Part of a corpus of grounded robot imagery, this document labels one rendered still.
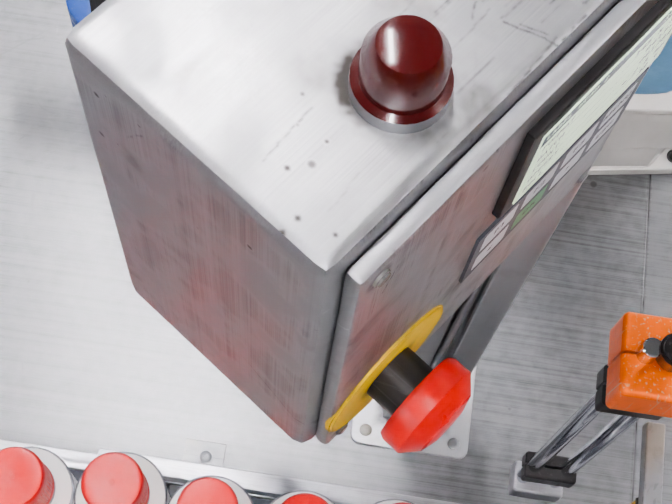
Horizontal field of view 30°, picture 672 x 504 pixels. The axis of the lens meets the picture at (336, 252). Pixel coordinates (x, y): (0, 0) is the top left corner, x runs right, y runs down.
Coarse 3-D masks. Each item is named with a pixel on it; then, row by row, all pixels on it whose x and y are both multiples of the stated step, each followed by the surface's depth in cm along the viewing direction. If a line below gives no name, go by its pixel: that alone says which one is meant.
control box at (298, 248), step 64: (128, 0) 32; (192, 0) 32; (256, 0) 32; (320, 0) 32; (384, 0) 32; (448, 0) 32; (512, 0) 32; (576, 0) 33; (640, 0) 33; (128, 64) 31; (192, 64) 31; (256, 64) 31; (320, 64) 31; (512, 64) 32; (576, 64) 33; (128, 128) 33; (192, 128) 31; (256, 128) 31; (320, 128) 31; (448, 128) 31; (512, 128) 32; (128, 192) 38; (192, 192) 33; (256, 192) 30; (320, 192) 30; (384, 192) 30; (448, 192) 31; (128, 256) 45; (192, 256) 38; (256, 256) 32; (320, 256) 30; (384, 256) 30; (448, 256) 37; (192, 320) 44; (256, 320) 37; (320, 320) 33; (384, 320) 36; (256, 384) 44; (320, 384) 40
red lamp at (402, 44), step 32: (384, 32) 29; (416, 32) 29; (352, 64) 31; (384, 64) 29; (416, 64) 29; (448, 64) 30; (352, 96) 31; (384, 96) 30; (416, 96) 30; (448, 96) 31; (384, 128) 31; (416, 128) 31
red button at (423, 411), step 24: (408, 360) 43; (456, 360) 44; (384, 384) 43; (408, 384) 43; (432, 384) 42; (456, 384) 42; (384, 408) 44; (408, 408) 42; (432, 408) 42; (456, 408) 43; (384, 432) 43; (408, 432) 42; (432, 432) 42
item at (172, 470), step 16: (160, 464) 79; (176, 464) 79; (192, 464) 79; (176, 480) 79; (240, 480) 79; (256, 480) 79; (272, 480) 79; (288, 480) 79; (304, 480) 79; (272, 496) 80; (336, 496) 79; (352, 496) 79; (368, 496) 79; (384, 496) 79; (400, 496) 79
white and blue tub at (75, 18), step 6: (66, 0) 98; (72, 0) 98; (78, 0) 98; (84, 0) 98; (72, 6) 97; (78, 6) 97; (84, 6) 98; (72, 12) 97; (78, 12) 97; (84, 12) 97; (90, 12) 97; (72, 18) 98; (78, 18) 97; (72, 24) 99
